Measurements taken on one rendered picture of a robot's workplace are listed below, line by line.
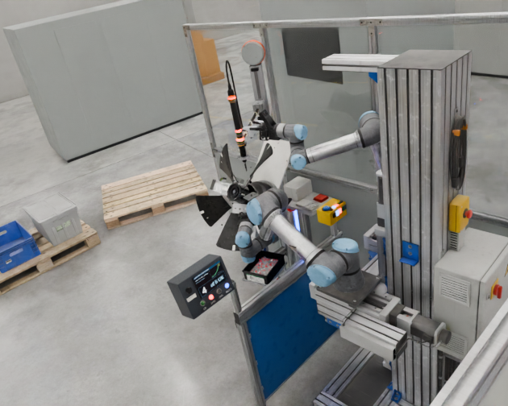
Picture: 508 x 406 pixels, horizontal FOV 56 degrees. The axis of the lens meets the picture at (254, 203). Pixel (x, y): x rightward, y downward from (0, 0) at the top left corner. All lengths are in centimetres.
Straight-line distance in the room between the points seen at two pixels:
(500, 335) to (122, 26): 765
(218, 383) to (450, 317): 173
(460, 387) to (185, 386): 289
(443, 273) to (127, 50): 675
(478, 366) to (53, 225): 482
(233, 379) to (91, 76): 568
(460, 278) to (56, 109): 673
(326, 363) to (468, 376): 271
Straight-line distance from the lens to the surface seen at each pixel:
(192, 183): 575
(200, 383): 344
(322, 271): 206
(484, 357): 70
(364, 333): 220
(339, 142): 234
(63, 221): 526
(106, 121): 810
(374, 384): 298
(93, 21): 793
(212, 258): 226
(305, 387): 326
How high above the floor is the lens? 250
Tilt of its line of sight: 28 degrees down
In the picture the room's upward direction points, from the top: 11 degrees counter-clockwise
